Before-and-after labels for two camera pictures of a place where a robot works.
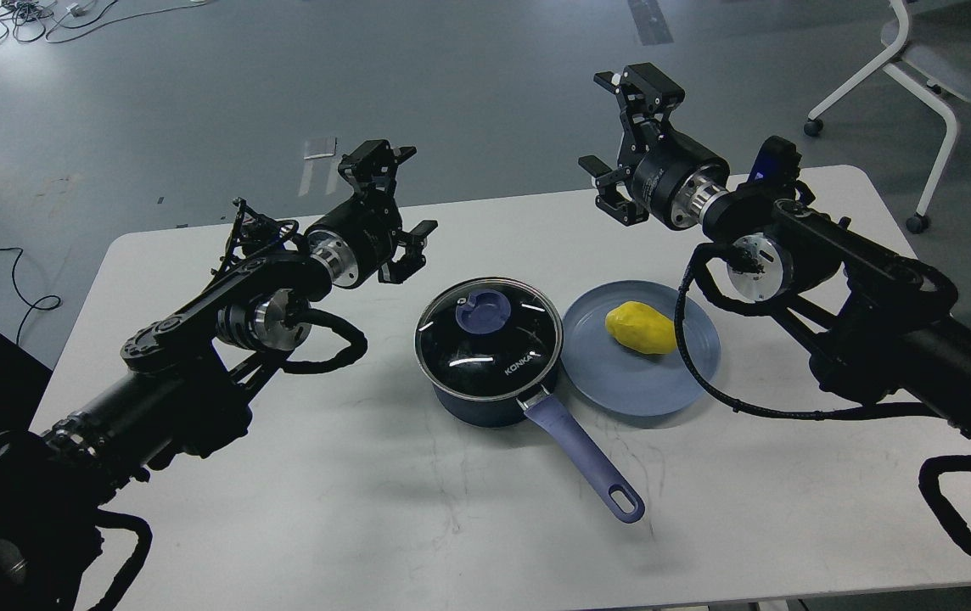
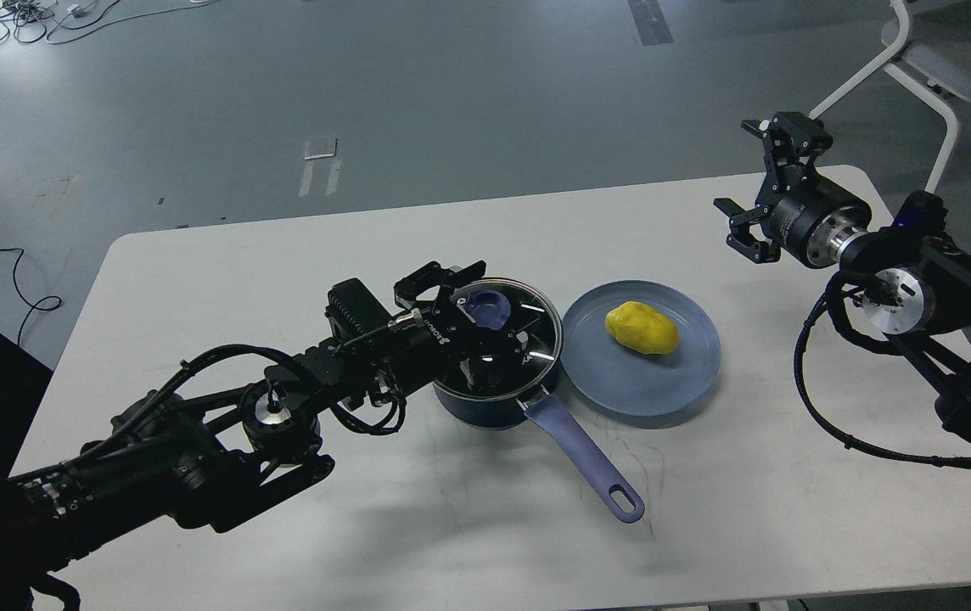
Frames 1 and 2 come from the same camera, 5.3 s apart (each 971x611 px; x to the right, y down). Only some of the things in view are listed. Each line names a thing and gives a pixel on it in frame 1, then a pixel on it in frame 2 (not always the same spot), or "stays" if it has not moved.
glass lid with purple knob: [488, 339] stays
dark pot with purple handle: [616, 493] stays
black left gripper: [356, 240] to [442, 339]
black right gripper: [676, 181] to [809, 218]
